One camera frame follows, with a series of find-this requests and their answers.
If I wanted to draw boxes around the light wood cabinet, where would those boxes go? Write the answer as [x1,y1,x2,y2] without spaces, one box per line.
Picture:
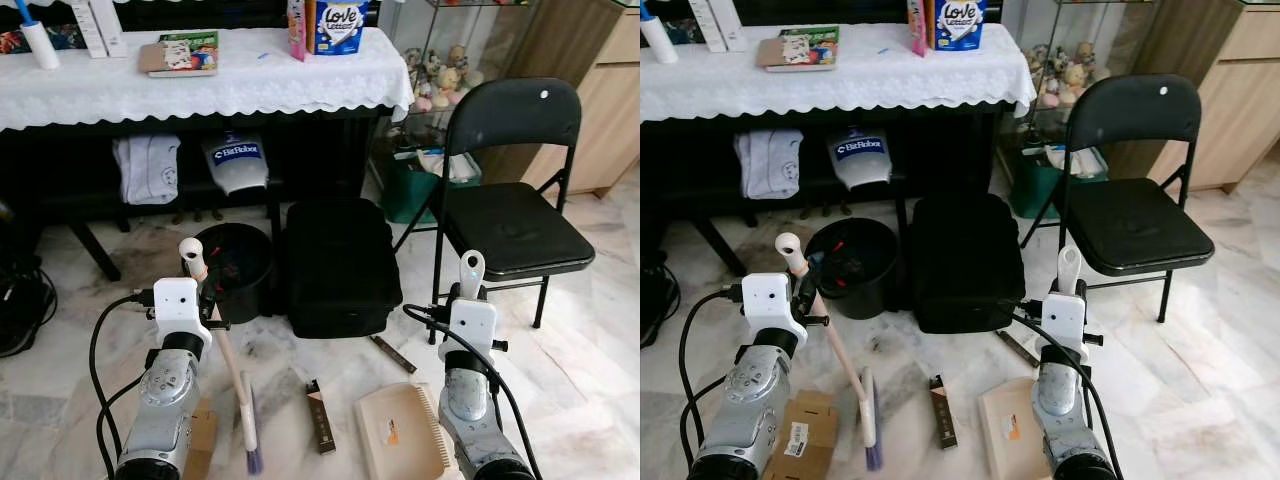
[480,0,641,199]
[1105,0,1280,193]

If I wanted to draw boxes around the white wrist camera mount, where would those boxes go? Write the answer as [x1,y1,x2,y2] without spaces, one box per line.
[448,298,499,369]
[152,278,213,348]
[740,273,809,349]
[1040,293,1089,363]

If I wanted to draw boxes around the black bag with cables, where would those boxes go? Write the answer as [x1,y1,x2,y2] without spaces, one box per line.
[640,250,681,346]
[0,200,59,359]

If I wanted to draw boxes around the glass display cabinet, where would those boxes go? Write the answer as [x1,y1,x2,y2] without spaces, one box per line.
[1000,0,1166,181]
[375,0,546,191]

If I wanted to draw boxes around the white lace tablecloth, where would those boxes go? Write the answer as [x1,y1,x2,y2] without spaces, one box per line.
[640,22,1038,123]
[0,27,416,133]

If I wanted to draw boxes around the white lint roller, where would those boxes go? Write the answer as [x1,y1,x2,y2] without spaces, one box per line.
[12,0,61,71]
[640,3,681,66]

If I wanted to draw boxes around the brown cardboard piece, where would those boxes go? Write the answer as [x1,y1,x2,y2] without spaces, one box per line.
[775,390,841,480]
[183,398,219,480]

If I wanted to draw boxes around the pink tall box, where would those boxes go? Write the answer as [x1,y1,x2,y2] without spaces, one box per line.
[287,0,309,63]
[907,0,929,58]

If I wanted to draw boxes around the dark brown packet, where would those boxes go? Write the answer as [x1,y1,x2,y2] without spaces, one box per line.
[305,379,338,456]
[928,375,959,451]

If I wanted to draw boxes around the black waste bin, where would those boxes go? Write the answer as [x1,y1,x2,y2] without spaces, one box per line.
[805,217,899,321]
[190,222,276,326]

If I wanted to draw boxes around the black soft suitcase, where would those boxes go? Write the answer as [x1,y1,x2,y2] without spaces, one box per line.
[283,198,404,341]
[908,192,1026,335]

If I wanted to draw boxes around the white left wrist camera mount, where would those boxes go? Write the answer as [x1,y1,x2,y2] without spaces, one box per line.
[152,278,213,348]
[740,273,809,349]

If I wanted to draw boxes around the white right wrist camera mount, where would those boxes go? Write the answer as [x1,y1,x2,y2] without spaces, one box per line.
[1040,293,1089,363]
[448,298,499,369]

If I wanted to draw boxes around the slim brown packet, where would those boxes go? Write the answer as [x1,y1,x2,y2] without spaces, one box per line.
[995,330,1041,369]
[370,334,418,375]

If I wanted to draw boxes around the cream broom with purple bristles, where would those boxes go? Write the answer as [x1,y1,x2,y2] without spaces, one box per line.
[775,232,886,473]
[179,237,267,477]

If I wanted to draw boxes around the brown patterned board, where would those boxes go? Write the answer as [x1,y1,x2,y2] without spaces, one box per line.
[138,40,193,79]
[757,37,813,73]

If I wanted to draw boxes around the green picture book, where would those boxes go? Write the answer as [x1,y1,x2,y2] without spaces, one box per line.
[160,30,220,74]
[780,25,841,69]

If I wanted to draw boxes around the white folded shirt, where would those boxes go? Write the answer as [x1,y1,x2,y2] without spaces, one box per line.
[112,135,183,206]
[735,128,804,201]

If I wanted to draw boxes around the silver BizRobot pack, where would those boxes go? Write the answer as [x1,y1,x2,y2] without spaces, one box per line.
[828,127,894,191]
[203,132,271,196]

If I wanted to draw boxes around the blue Love Letters box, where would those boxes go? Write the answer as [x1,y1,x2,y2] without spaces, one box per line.
[305,0,371,56]
[925,0,988,53]

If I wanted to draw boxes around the cream long-handled dustpan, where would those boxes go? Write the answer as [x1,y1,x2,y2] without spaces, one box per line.
[355,250,488,480]
[978,245,1085,480]

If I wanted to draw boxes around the green storage bag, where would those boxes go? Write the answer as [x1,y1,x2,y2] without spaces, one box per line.
[1008,143,1109,219]
[383,148,483,226]

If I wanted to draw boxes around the black folding chair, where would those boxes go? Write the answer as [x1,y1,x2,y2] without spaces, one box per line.
[392,77,597,346]
[1020,73,1216,324]

